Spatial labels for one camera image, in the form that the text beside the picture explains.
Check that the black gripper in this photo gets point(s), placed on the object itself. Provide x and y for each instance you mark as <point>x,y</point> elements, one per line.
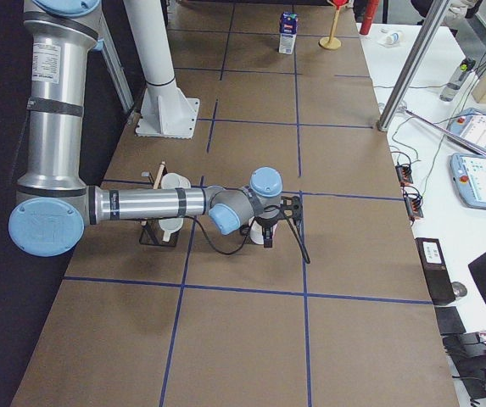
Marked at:
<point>265,223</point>

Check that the white smiley face mug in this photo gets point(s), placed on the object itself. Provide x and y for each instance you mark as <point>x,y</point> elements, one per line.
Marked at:
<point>258,232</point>

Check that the blue Pascual milk carton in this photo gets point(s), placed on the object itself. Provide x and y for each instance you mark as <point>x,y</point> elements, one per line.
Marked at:
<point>288,26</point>

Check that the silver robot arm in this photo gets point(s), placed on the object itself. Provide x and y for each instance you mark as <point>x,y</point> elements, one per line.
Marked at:
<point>54,203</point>

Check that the white ribbed HOME mug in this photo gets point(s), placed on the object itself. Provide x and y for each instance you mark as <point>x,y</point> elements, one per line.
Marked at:
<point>170,226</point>

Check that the orange relay board lower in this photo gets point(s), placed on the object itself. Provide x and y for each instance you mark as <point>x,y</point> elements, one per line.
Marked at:
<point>413,205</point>

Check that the orange relay board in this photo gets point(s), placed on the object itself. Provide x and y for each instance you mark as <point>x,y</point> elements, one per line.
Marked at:
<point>413,205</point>
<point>404,173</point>

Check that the orange relay board upper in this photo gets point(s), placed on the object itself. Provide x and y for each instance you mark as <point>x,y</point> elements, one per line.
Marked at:
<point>404,173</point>

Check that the black power box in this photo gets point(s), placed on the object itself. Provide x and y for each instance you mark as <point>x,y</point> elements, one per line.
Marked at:
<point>435,271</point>

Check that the thin metal rod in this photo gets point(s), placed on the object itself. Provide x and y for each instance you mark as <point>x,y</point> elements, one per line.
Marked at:
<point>466,144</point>

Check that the wooden mug tree stand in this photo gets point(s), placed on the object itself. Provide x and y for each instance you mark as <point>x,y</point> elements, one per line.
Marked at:
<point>330,42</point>

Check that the near teach pendant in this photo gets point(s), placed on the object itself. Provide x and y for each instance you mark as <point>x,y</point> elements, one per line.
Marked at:
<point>468,172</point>

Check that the teach pendant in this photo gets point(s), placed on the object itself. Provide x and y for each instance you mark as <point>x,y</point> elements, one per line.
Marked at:
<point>468,172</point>
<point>470,124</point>

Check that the black desk stand base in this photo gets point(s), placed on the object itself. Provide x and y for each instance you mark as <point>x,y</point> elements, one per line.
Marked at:
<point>466,349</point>

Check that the white lying bottle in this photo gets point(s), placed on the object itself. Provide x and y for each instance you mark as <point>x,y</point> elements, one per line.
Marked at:
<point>391,39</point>

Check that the grey water bottle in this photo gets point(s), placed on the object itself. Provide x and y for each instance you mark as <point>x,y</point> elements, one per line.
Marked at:
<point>457,79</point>

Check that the far teach pendant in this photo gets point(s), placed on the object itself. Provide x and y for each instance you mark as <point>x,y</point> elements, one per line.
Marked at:
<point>470,124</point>

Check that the red bottle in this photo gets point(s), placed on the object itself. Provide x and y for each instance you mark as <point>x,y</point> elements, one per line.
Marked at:
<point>370,12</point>

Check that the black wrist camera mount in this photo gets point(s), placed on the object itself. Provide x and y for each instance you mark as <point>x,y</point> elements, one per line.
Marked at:
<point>292,205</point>

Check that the black wire mug rack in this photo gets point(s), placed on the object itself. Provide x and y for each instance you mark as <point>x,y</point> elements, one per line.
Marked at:
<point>152,234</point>

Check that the white pedestal column base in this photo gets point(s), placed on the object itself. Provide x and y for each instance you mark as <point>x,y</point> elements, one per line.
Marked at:
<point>165,111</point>

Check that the aluminium frame post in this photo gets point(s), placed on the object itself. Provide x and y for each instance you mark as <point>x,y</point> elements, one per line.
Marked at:
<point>423,41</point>

